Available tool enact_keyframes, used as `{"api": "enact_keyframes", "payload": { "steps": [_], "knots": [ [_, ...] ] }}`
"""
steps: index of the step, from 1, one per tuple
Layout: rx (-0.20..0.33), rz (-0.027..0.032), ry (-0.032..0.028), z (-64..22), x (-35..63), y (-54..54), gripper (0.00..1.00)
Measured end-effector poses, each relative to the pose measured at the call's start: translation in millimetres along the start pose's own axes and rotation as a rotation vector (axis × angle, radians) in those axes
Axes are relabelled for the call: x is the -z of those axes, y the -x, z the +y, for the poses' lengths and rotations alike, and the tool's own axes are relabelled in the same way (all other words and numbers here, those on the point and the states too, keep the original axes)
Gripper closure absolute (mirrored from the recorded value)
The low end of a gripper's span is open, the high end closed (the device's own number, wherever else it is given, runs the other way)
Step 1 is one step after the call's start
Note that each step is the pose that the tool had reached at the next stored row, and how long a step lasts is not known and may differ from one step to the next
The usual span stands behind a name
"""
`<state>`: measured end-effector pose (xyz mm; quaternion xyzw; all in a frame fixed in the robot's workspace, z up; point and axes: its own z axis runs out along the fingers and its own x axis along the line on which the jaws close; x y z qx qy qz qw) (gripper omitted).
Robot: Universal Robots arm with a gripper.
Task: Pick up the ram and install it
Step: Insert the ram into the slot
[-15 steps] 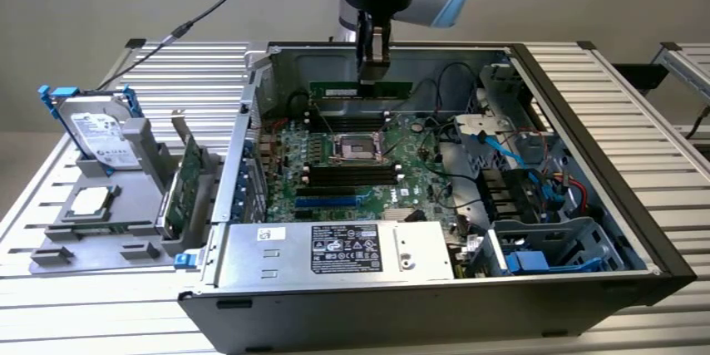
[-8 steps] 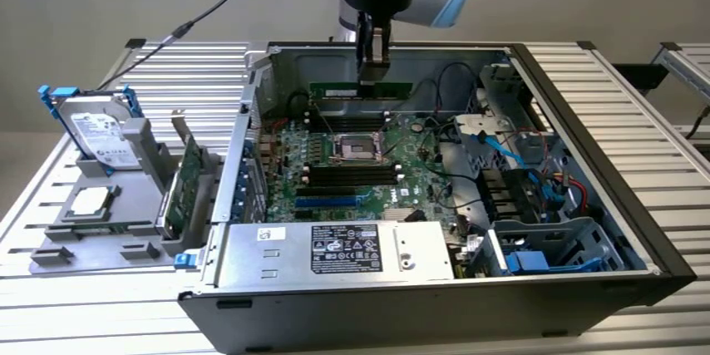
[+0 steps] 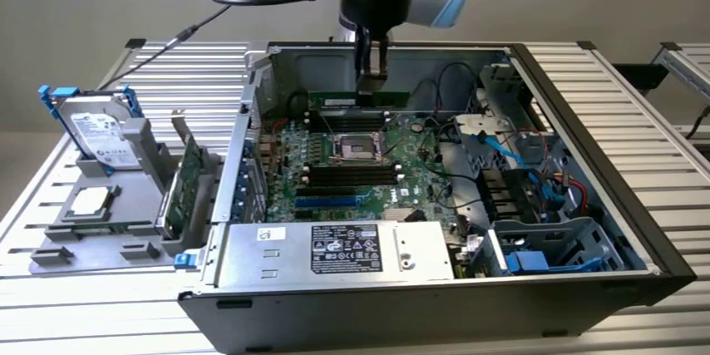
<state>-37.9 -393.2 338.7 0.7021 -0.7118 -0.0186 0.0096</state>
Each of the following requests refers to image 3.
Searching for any green RAM stick white label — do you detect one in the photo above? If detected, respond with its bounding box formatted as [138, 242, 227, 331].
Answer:
[307, 89, 411, 111]

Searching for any black RAM slot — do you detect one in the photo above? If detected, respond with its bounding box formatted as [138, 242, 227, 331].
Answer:
[307, 169, 401, 176]
[318, 124, 391, 132]
[318, 113, 391, 121]
[307, 179, 401, 187]
[307, 174, 401, 181]
[318, 118, 391, 126]
[318, 108, 391, 115]
[307, 164, 401, 171]

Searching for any CPU socket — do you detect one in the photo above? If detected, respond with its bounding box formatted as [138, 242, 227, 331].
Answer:
[330, 131, 385, 164]

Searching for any silver optical drive bay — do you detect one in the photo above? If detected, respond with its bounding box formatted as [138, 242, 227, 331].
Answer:
[453, 62, 557, 178]

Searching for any green motherboard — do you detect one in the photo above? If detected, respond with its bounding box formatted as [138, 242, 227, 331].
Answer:
[265, 115, 464, 225]

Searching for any long black expansion slot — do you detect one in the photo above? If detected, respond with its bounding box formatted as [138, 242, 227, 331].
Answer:
[295, 187, 363, 199]

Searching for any blue expansion slot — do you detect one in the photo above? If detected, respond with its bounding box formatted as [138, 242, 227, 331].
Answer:
[294, 197, 358, 208]

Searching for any short black expansion slot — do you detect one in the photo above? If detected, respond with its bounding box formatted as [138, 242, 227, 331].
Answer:
[294, 209, 335, 222]

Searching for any green graphics card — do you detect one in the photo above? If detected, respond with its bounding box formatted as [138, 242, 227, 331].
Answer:
[155, 109, 215, 240]

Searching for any silver hard disk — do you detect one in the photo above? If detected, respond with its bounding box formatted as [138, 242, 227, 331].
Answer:
[56, 96, 142, 170]

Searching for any silver power supply box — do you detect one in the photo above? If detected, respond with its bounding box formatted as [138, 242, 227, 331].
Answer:
[213, 221, 457, 290]

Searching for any grey parts rack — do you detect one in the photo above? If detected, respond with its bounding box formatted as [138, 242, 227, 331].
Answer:
[30, 116, 225, 276]

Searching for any grey disk bay cage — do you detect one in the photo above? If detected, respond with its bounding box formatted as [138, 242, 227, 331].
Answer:
[490, 216, 652, 278]

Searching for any blue disk carrier in case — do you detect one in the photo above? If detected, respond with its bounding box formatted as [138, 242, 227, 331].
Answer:
[506, 249, 605, 276]

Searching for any metal slat side table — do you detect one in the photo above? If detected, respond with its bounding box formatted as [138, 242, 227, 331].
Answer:
[650, 42, 710, 107]

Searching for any blue hard disk caddy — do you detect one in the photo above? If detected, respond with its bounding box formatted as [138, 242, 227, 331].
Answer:
[36, 84, 149, 174]

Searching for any blue case latch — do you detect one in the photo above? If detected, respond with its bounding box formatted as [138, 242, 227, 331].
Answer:
[174, 249, 199, 270]

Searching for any silver CPU chip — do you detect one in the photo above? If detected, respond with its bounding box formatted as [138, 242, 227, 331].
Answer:
[65, 185, 122, 219]

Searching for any black open PC case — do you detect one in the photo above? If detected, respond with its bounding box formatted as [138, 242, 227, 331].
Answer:
[177, 40, 698, 355]

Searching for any black looped wire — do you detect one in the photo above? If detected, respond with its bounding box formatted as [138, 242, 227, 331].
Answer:
[434, 61, 480, 116]

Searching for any light blue data wire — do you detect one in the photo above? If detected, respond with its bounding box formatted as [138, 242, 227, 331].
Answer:
[470, 129, 526, 172]

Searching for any black cable with connector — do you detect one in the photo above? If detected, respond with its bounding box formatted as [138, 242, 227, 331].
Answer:
[97, 3, 237, 92]

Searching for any dark blue data wire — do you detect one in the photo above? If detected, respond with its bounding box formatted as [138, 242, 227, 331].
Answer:
[525, 169, 569, 211]

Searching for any red data wire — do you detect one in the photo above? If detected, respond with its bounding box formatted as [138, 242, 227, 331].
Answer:
[564, 177, 590, 211]

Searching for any thin black side cable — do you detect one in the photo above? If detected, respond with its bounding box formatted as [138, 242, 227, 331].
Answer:
[684, 106, 710, 141]

